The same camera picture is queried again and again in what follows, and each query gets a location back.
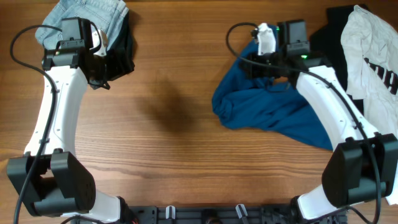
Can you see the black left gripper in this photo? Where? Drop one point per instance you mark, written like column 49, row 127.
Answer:
column 97, row 83

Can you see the black t-shirt right pile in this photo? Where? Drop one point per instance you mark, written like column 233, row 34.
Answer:
column 327, row 41

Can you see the folded light blue jeans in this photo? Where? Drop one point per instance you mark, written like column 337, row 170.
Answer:
column 107, row 15

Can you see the white printed t-shirt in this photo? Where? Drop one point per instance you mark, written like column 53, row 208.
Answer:
column 370, row 47

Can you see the dark blue t-shirt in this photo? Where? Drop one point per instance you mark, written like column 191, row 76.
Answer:
column 259, row 103

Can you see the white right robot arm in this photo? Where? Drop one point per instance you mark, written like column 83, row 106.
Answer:
column 363, row 166

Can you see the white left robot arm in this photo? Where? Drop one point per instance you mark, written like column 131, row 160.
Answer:
column 50, row 180

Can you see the folded black garment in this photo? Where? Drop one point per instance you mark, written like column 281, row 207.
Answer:
column 124, row 40

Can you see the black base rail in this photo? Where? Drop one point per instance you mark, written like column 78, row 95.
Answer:
column 266, row 214

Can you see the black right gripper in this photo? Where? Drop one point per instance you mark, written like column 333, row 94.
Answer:
column 252, row 70

